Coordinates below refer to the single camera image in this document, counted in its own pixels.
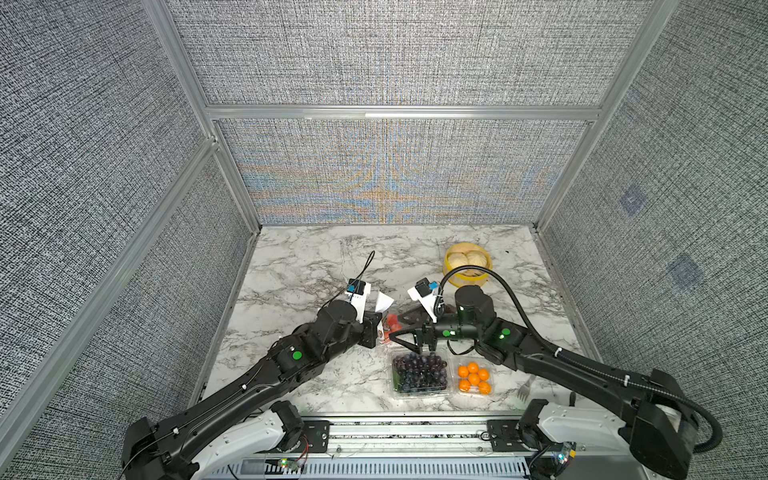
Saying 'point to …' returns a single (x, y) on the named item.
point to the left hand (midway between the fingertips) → (387, 314)
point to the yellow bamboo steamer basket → (467, 276)
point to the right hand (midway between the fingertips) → (396, 322)
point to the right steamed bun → (476, 258)
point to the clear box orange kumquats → (473, 376)
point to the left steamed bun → (457, 259)
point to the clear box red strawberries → (390, 324)
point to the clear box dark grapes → (420, 377)
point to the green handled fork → (524, 389)
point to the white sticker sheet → (383, 302)
